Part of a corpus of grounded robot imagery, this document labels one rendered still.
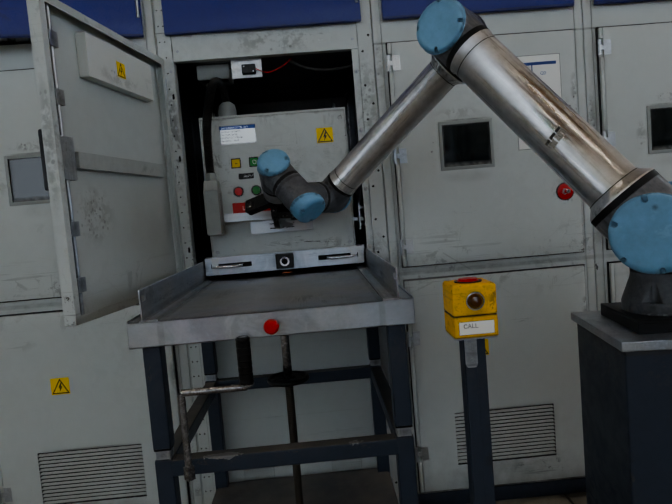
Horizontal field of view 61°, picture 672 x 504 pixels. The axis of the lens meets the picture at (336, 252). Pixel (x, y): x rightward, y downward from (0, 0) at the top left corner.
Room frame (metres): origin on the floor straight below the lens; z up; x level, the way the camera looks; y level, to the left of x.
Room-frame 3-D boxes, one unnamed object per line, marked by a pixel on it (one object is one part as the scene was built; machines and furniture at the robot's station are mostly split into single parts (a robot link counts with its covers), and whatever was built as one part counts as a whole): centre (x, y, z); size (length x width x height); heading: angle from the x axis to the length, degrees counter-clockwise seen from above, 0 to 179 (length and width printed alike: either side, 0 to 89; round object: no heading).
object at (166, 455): (1.56, 0.16, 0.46); 0.64 x 0.58 x 0.66; 2
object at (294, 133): (1.94, 0.17, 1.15); 0.48 x 0.01 x 0.48; 92
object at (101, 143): (1.60, 0.58, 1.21); 0.63 x 0.07 x 0.74; 171
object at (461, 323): (1.05, -0.24, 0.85); 0.08 x 0.08 x 0.10; 2
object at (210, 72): (2.29, 0.19, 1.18); 0.78 x 0.69 x 0.79; 2
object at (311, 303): (1.56, 0.16, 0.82); 0.68 x 0.62 x 0.06; 2
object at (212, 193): (1.87, 0.38, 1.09); 0.08 x 0.05 x 0.17; 2
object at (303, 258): (1.96, 0.18, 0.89); 0.54 x 0.05 x 0.06; 92
